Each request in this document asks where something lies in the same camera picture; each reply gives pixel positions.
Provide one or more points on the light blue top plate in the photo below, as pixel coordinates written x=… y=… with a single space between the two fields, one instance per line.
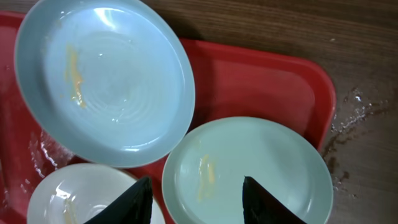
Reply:
x=109 y=80

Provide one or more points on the red plastic tray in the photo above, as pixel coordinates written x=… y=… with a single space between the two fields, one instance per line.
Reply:
x=230 y=81

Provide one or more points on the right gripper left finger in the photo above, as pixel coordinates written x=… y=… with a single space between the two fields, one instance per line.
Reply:
x=134 y=206

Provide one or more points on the light green right plate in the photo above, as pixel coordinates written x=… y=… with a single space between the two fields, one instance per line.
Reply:
x=203 y=177

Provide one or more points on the white front plate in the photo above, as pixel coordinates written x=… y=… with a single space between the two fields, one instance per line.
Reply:
x=77 y=193

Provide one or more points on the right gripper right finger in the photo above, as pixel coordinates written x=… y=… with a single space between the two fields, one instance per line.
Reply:
x=261 y=207

